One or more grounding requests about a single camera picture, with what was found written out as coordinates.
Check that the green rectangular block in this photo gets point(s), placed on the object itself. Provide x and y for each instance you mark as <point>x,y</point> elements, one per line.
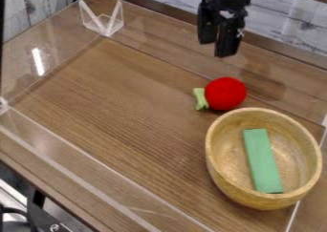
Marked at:
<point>262,165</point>

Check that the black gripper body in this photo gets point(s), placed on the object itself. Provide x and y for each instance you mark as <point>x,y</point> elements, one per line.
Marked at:
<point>234,7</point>

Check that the black table leg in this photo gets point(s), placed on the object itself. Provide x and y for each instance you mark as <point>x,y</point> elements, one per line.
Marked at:
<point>36,199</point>

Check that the clear acrylic corner bracket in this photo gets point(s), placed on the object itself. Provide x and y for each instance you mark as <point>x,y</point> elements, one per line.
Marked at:
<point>103,24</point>

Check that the clear acrylic tray wall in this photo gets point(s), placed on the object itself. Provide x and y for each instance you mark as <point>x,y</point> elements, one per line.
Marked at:
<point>110,202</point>

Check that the red plush fruit green leaf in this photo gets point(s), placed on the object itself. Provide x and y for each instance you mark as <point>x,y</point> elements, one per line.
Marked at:
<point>222,94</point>

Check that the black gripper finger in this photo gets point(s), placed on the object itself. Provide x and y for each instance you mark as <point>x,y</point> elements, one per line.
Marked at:
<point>230,33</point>
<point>206,22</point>

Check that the wooden bowl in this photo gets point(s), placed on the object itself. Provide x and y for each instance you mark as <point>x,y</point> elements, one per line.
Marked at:
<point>294,149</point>

